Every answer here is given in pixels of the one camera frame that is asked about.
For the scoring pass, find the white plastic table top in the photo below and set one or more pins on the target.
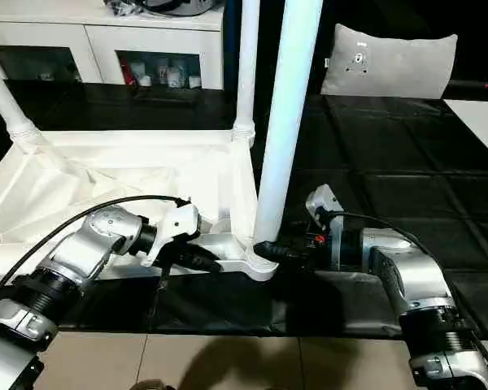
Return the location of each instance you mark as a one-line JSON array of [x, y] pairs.
[[106, 183]]

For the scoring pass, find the white plastic table leg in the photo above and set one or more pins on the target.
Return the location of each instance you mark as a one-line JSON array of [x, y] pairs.
[[246, 61], [8, 101], [286, 114]]

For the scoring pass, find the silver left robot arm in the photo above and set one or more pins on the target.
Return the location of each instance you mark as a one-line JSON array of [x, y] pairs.
[[65, 276]]

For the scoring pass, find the black table mat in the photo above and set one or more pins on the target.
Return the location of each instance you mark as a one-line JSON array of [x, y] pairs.
[[407, 162]]

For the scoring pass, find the grey cushion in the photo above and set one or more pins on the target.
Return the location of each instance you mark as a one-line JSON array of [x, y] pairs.
[[390, 63]]

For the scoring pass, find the white flat board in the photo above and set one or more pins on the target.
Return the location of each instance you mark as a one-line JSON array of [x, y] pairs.
[[481, 126]]

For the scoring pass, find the white glass-door cabinet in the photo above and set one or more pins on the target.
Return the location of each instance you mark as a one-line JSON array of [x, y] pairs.
[[73, 45]]

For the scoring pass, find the dark items on cabinet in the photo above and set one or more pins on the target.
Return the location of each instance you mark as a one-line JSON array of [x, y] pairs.
[[167, 5]]

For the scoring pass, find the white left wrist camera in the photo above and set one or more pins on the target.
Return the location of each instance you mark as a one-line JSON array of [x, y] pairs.
[[172, 231]]

